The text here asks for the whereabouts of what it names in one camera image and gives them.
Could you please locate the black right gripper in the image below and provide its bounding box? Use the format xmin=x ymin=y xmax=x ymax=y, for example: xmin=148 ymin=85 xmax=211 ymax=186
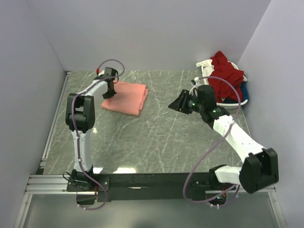
xmin=168 ymin=89 xmax=205 ymax=115

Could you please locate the salmon pink t-shirt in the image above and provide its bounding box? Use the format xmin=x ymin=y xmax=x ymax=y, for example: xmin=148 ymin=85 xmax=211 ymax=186
xmin=101 ymin=81 xmax=148 ymax=116

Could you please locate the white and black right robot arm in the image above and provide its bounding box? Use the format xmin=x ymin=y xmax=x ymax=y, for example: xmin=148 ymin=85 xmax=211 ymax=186
xmin=168 ymin=85 xmax=279 ymax=194

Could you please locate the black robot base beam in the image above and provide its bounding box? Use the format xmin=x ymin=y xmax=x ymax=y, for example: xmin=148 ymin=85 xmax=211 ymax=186
xmin=63 ymin=171 xmax=236 ymax=205

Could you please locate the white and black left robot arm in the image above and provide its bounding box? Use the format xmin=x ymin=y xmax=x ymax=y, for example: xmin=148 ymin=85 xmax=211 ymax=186
xmin=65 ymin=67 xmax=118 ymax=191

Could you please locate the white laundry basket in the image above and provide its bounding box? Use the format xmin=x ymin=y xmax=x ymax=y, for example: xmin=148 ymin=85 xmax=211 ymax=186
xmin=201 ymin=62 xmax=249 ymax=110

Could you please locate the red t-shirt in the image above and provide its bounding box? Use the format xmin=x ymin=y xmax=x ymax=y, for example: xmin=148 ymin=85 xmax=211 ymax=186
xmin=208 ymin=51 xmax=244 ymax=103

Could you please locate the white t-shirt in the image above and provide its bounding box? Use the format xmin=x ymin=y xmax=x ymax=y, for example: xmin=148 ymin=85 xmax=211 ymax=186
xmin=196 ymin=59 xmax=214 ymax=85

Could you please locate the blue t-shirt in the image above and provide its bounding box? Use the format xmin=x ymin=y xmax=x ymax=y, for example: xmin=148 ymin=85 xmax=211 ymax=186
xmin=223 ymin=75 xmax=249 ymax=104

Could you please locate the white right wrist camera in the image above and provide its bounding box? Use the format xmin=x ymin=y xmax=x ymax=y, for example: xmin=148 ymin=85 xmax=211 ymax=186
xmin=191 ymin=77 xmax=201 ymax=86

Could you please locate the aluminium rail frame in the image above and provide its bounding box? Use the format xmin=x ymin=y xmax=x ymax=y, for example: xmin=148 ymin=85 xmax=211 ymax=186
xmin=15 ymin=70 xmax=286 ymax=228

